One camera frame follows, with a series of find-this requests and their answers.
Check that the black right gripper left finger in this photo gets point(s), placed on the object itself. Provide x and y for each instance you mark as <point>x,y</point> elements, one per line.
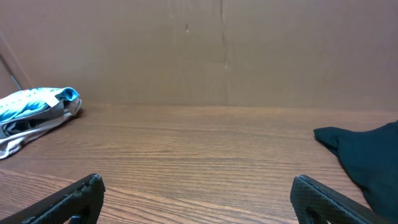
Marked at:
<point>80,202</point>

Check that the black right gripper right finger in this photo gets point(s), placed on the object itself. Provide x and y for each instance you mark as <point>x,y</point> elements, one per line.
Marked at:
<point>315,203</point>

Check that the black hydrogen logo shirt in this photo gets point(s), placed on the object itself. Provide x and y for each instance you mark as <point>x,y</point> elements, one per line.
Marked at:
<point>370,160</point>

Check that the white folded garment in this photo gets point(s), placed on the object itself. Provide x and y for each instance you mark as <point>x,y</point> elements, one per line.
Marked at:
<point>14,143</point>

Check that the grey folded garment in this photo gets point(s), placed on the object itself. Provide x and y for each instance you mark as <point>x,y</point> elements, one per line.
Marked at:
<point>27,122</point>

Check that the light blue printed t-shirt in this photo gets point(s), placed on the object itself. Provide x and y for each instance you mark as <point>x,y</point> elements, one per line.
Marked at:
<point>31,101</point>

